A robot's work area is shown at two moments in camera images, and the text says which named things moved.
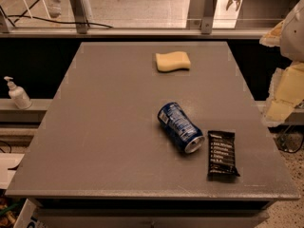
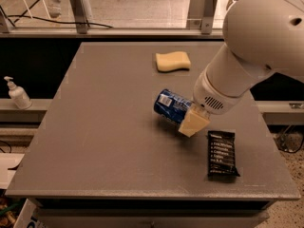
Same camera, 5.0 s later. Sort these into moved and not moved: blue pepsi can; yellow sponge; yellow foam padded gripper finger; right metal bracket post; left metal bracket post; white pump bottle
Moved: blue pepsi can; yellow foam padded gripper finger
Not moved: left metal bracket post; yellow sponge; right metal bracket post; white pump bottle
